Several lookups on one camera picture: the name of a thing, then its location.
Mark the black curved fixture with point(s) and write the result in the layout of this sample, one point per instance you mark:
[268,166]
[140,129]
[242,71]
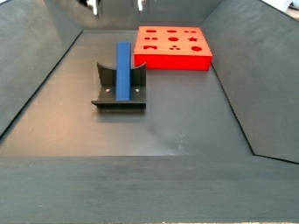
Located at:
[107,98]

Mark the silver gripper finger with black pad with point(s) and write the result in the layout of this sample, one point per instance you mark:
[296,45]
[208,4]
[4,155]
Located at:
[94,5]

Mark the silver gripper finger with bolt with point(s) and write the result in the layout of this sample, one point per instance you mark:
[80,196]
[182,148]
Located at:
[140,4]

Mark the red foam shape board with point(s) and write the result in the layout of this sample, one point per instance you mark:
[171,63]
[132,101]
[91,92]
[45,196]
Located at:
[172,48]

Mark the blue rectangular block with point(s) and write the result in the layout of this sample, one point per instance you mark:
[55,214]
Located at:
[123,69]

